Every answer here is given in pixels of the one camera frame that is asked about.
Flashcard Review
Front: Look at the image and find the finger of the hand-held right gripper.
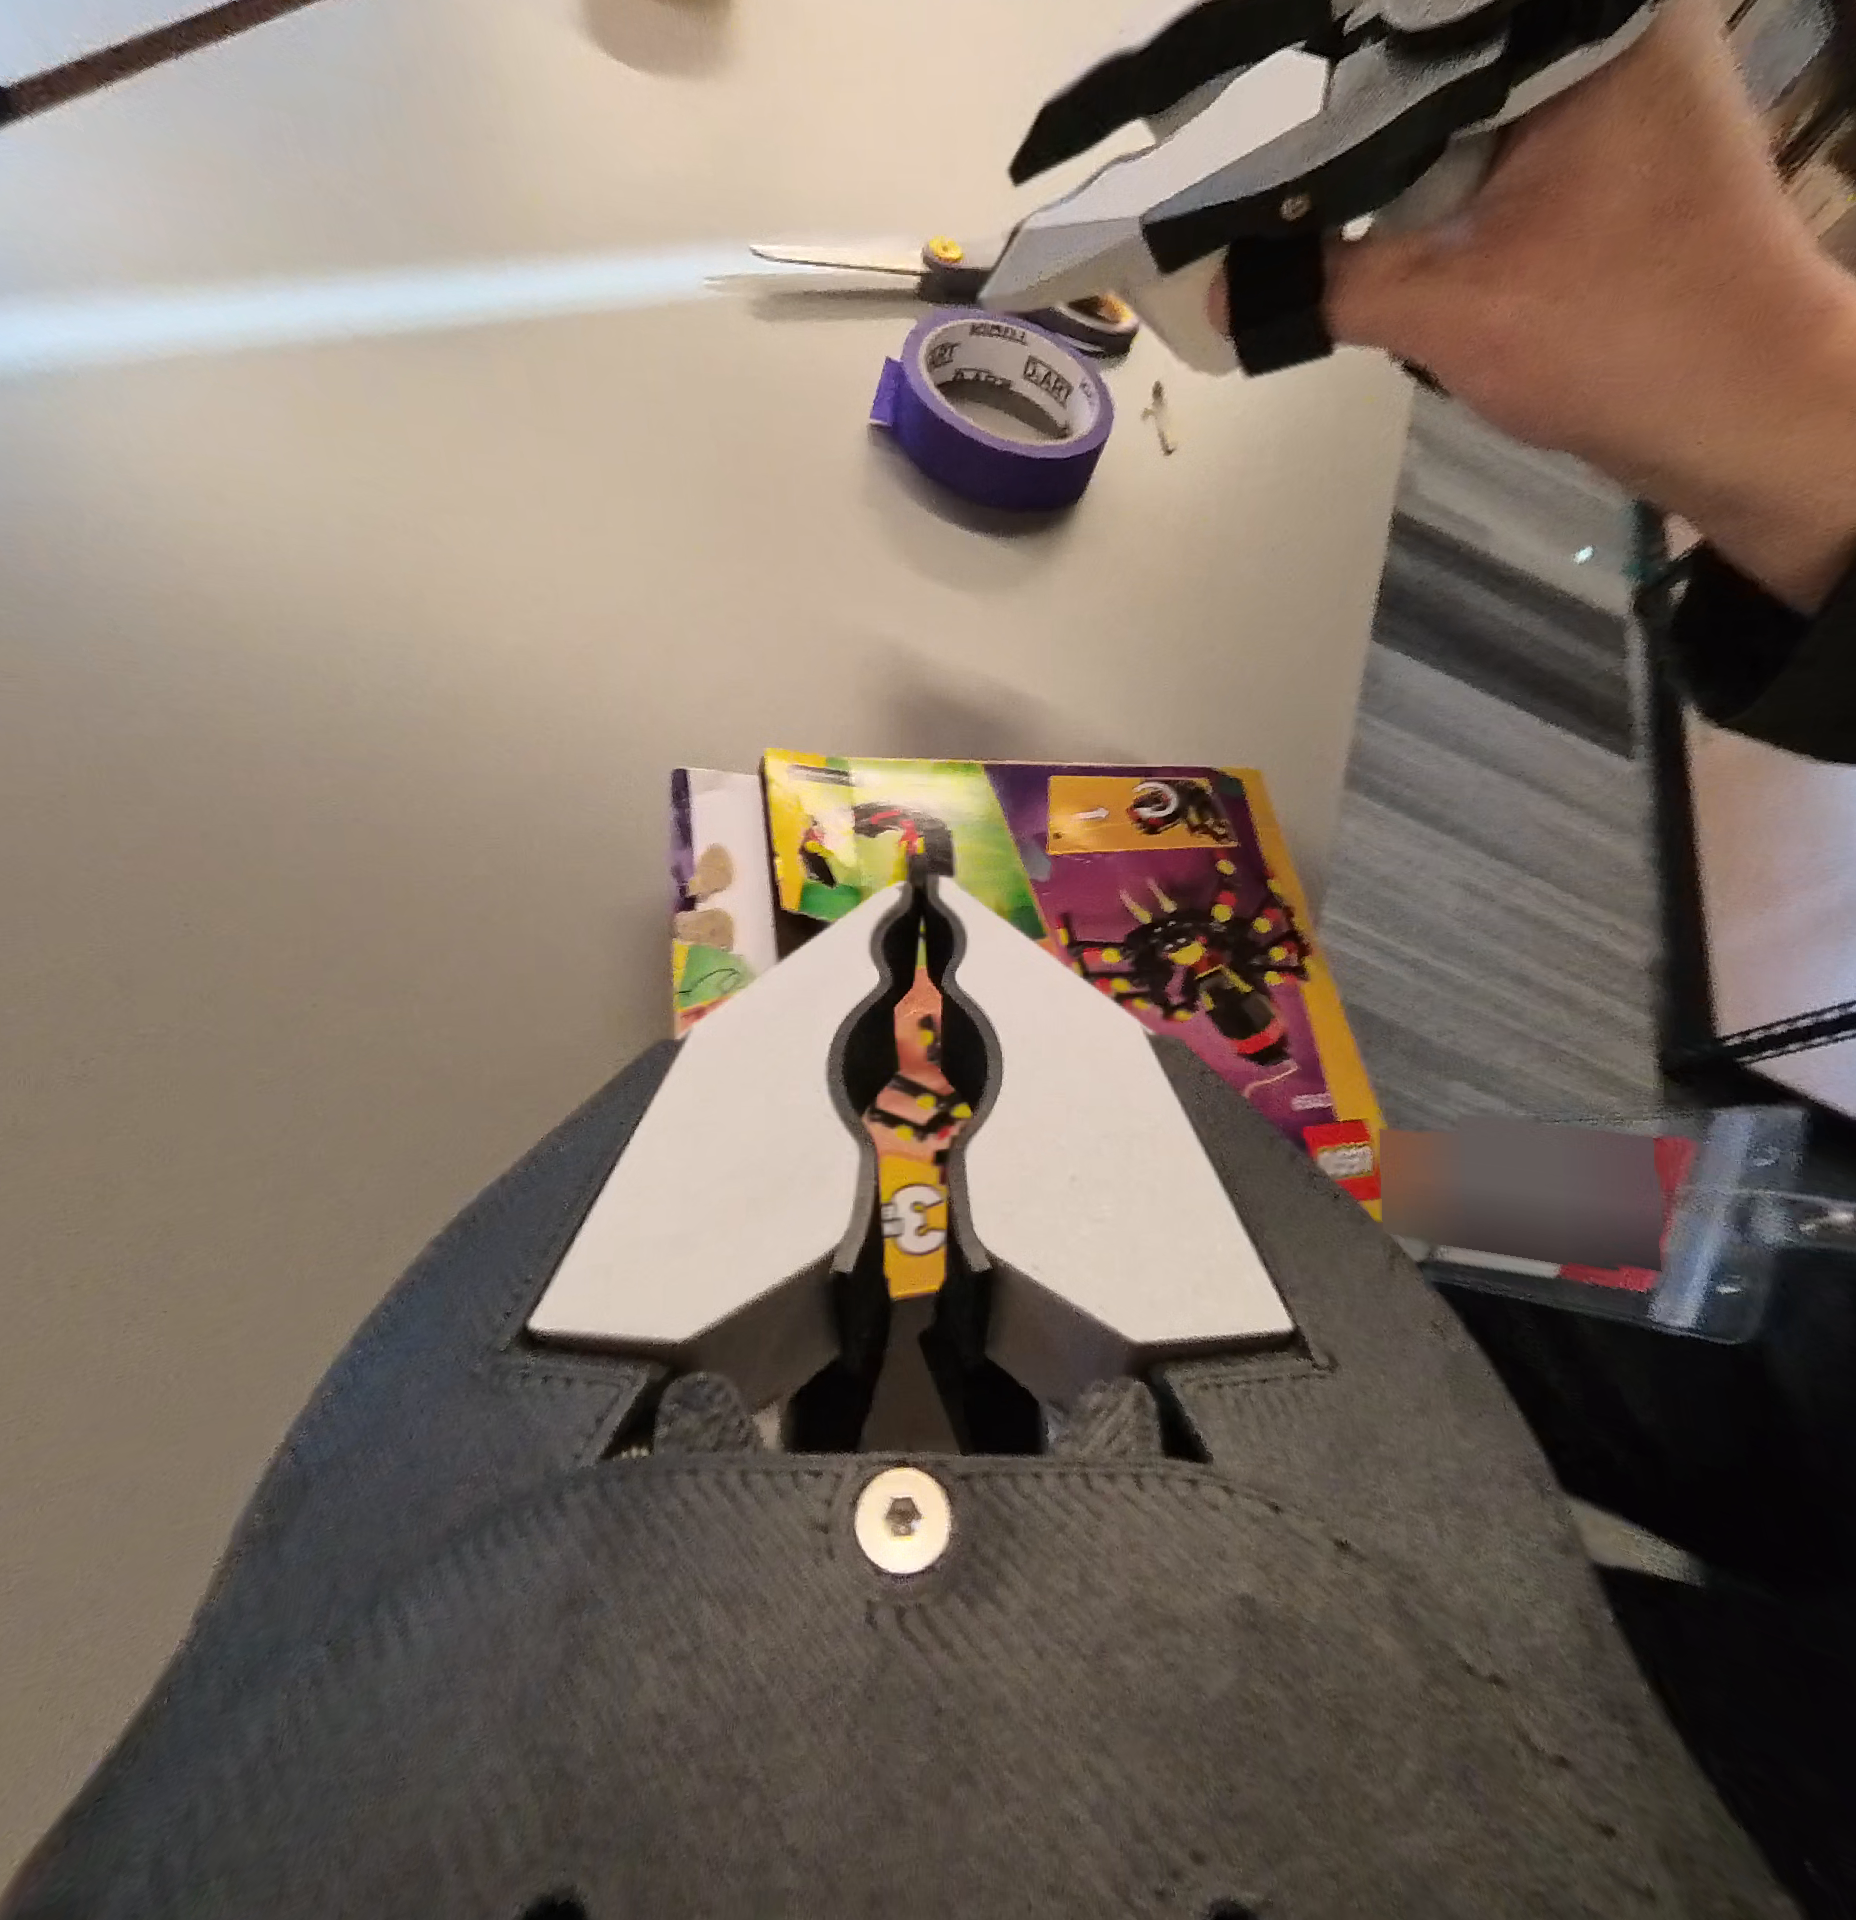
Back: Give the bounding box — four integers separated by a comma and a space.
973, 65, 1337, 308
1008, 0, 1381, 184

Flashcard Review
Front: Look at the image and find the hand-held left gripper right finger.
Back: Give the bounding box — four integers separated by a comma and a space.
916, 873, 1298, 1452

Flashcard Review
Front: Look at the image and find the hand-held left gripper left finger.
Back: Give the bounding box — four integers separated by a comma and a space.
526, 873, 928, 1452

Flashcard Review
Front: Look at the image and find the grey scissors yellow pivot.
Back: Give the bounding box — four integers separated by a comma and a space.
701, 235, 1143, 358

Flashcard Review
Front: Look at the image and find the purple tape roll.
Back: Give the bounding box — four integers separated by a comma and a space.
875, 306, 1116, 511

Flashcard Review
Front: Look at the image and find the yellow spider-print toy box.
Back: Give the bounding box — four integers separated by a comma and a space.
671, 747, 1389, 1299

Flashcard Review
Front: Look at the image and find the person's right forearm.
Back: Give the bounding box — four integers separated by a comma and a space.
1664, 502, 1856, 752

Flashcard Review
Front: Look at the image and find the person's right hand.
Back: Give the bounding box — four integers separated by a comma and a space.
1212, 0, 1856, 615

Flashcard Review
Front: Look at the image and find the person's dark jacket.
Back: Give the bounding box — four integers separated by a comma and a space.
1444, 1280, 1856, 1920

